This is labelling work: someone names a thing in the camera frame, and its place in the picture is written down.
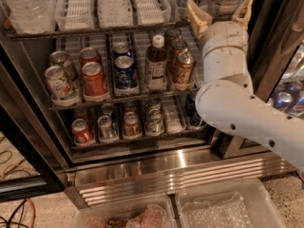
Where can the clear bin with bubble wrap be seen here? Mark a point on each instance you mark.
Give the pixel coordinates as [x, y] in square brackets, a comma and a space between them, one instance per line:
[243, 203]

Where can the brown tea bottle white cap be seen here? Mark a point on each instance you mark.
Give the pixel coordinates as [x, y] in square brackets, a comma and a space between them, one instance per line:
[155, 63]

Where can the brown can bottom shelf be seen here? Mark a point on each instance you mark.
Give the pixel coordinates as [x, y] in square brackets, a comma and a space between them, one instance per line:
[131, 124]

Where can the orange soda can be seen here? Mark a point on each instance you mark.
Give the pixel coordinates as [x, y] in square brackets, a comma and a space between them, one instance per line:
[94, 79]
[89, 54]

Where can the brown tan can front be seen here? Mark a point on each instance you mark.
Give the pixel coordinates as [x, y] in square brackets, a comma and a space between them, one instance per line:
[183, 67]

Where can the steel fridge cabinet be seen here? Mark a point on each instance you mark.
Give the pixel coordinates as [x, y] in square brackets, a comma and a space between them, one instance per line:
[181, 156]

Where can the blue soda can rear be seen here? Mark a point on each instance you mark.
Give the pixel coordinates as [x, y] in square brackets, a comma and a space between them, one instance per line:
[122, 49]

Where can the blue soda can front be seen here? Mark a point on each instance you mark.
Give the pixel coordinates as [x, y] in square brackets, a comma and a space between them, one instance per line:
[125, 72]

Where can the open fridge glass door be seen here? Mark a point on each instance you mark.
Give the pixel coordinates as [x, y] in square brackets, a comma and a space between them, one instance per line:
[20, 125]

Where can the orange soda can rear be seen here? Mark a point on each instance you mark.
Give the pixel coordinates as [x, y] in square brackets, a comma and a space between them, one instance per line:
[89, 54]

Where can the white green soda can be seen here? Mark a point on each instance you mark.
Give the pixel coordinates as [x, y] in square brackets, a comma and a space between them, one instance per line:
[59, 83]

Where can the white green can bottom shelf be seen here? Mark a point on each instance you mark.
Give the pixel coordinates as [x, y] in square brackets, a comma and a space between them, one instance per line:
[154, 121]

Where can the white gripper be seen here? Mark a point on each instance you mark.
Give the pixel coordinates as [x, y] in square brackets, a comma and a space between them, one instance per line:
[225, 34]

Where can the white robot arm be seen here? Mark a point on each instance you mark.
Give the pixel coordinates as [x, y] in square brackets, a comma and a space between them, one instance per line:
[226, 99]

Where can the silver can bottom shelf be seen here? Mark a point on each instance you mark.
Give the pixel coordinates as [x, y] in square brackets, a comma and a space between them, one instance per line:
[106, 127]

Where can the clear bin with pink bags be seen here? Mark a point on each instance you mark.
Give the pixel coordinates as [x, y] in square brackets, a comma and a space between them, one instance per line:
[153, 211]

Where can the pepsi can behind glass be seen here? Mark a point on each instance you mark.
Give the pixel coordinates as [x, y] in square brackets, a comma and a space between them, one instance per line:
[283, 100]

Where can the brown tan can rear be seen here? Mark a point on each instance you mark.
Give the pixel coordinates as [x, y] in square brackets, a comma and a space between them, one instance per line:
[170, 35]

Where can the orange can bottom shelf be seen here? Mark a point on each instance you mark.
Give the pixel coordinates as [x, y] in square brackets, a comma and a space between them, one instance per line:
[81, 131]

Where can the blue can bottom front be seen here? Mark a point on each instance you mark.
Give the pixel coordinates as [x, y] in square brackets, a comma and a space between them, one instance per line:
[196, 120]

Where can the brown tan can middle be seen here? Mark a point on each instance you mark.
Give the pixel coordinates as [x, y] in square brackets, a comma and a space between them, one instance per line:
[176, 47]

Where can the silver can behind white can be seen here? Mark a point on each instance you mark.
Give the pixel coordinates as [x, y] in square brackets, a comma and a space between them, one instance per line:
[63, 59]

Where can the clear water bottle left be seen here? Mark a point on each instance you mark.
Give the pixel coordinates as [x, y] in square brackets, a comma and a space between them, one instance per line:
[32, 16]

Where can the orange soda can front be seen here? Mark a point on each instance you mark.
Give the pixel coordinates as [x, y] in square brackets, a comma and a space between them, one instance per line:
[94, 79]

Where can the blue soda can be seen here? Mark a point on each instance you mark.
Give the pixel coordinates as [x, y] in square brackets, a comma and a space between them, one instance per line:
[125, 72]
[122, 49]

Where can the brown tan can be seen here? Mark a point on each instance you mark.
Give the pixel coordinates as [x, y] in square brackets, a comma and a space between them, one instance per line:
[183, 67]
[170, 35]
[176, 47]

